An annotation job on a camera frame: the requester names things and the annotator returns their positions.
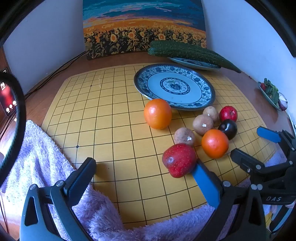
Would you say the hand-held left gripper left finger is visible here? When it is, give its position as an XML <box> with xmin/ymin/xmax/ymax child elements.
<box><xmin>20</xmin><ymin>158</ymin><xmax>97</xmax><ymax>241</ymax></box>

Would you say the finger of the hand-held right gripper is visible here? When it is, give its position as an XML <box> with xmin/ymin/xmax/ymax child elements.
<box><xmin>230</xmin><ymin>149</ymin><xmax>293</xmax><ymax>178</ymax></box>
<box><xmin>257</xmin><ymin>126</ymin><xmax>296</xmax><ymax>161</ymax></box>

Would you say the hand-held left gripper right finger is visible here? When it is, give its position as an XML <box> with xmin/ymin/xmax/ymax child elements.
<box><xmin>191</xmin><ymin>159</ymin><xmax>267</xmax><ymax>241</ymax></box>

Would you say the orange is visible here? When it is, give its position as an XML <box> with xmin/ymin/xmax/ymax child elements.
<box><xmin>201</xmin><ymin>129</ymin><xmax>229</xmax><ymax>159</ymax></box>
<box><xmin>144</xmin><ymin>98</ymin><xmax>173</xmax><ymax>130</ymax></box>

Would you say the dark plum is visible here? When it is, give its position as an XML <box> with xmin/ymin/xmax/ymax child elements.
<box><xmin>218</xmin><ymin>119</ymin><xmax>238</xmax><ymax>140</ymax></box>

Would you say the large red apple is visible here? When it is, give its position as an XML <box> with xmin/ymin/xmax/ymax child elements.
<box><xmin>162</xmin><ymin>143</ymin><xmax>197</xmax><ymax>178</ymax></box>

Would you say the small red apple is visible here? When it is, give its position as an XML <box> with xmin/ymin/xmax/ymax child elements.
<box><xmin>219</xmin><ymin>106</ymin><xmax>238</xmax><ymax>122</ymax></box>

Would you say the round brown fruit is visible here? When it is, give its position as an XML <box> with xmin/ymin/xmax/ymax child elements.
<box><xmin>203</xmin><ymin>106</ymin><xmax>219</xmax><ymax>122</ymax></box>
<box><xmin>174</xmin><ymin>127</ymin><xmax>196</xmax><ymax>147</ymax></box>
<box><xmin>193</xmin><ymin>114</ymin><xmax>214</xmax><ymax>136</ymax></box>

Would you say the large blue patterned plate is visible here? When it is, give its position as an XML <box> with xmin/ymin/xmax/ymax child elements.
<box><xmin>134</xmin><ymin>63</ymin><xmax>216</xmax><ymax>111</ymax></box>

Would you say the purple onion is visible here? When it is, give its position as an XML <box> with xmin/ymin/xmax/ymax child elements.
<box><xmin>277</xmin><ymin>92</ymin><xmax>289</xmax><ymax>111</ymax></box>

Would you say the plate of vegetables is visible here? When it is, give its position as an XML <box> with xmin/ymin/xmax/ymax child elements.
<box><xmin>258</xmin><ymin>81</ymin><xmax>284</xmax><ymax>112</ymax></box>

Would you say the green leafy vegetable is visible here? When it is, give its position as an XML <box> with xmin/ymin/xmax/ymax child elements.
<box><xmin>264</xmin><ymin>78</ymin><xmax>279</xmax><ymax>103</ymax></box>

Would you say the purple fluffy towel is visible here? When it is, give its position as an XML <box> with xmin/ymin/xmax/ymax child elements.
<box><xmin>0</xmin><ymin>120</ymin><xmax>292</xmax><ymax>241</ymax></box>

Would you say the yellow go board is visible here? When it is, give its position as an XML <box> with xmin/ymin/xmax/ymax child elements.
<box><xmin>42</xmin><ymin>63</ymin><xmax>281</xmax><ymax>231</ymax></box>

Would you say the small blue patterned plate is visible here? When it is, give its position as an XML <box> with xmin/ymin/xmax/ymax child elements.
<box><xmin>168</xmin><ymin>57</ymin><xmax>221</xmax><ymax>71</ymax></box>

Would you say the phone with red screen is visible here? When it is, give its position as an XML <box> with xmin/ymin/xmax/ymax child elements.
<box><xmin>0</xmin><ymin>80</ymin><xmax>18</xmax><ymax>116</ymax></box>

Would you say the green cucumber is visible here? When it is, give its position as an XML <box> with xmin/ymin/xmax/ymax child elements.
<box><xmin>147</xmin><ymin>40</ymin><xmax>241</xmax><ymax>74</ymax></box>

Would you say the sunflower field painting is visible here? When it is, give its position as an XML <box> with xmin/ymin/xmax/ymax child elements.
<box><xmin>83</xmin><ymin>0</ymin><xmax>207</xmax><ymax>61</ymax></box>

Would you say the black ring stand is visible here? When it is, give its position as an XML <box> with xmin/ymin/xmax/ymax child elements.
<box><xmin>0</xmin><ymin>73</ymin><xmax>26</xmax><ymax>178</ymax></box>

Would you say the black cable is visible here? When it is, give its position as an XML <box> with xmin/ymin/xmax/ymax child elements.
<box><xmin>24</xmin><ymin>51</ymin><xmax>87</xmax><ymax>96</ymax></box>

